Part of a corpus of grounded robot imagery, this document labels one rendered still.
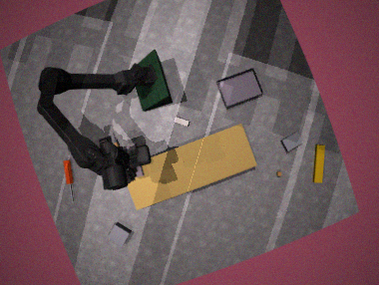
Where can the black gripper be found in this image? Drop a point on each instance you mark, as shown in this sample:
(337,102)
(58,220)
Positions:
(138,156)

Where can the yellow flat bar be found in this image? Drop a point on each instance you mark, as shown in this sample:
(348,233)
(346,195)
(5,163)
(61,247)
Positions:
(318,163)

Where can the orange-handled awl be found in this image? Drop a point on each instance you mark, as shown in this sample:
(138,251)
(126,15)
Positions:
(68,173)

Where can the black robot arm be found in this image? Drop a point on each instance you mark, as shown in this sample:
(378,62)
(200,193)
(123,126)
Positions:
(54,81)

